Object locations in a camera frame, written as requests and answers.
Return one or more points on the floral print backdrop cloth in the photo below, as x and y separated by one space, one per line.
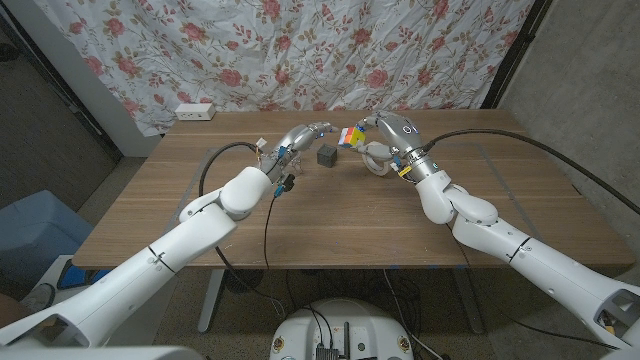
300 50

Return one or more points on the black round floor object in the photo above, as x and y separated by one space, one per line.
243 280

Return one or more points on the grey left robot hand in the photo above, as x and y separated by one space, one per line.
295 142

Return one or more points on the dark grey block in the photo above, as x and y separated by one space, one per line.
326 156

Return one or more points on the white power strip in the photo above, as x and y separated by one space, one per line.
195 111

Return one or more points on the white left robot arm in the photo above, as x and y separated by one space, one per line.
200 235

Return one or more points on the blue upholstered seat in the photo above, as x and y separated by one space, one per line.
35 230

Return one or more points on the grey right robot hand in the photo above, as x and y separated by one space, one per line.
400 137

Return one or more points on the white table leg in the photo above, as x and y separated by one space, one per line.
210 300

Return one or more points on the multicolour two-by-two rubiks cube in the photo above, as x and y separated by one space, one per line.
350 137

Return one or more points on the white and blue floor machine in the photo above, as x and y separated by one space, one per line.
55 280

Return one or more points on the grey table leg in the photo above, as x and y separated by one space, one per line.
469 300

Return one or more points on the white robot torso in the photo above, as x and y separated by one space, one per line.
340 325

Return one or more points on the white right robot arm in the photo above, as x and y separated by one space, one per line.
500 235

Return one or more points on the beige masking tape roll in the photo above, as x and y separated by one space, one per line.
375 169

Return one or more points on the black backdrop stand pole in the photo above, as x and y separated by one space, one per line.
515 55
65 90

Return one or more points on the clear glass jar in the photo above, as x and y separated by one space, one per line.
298 167

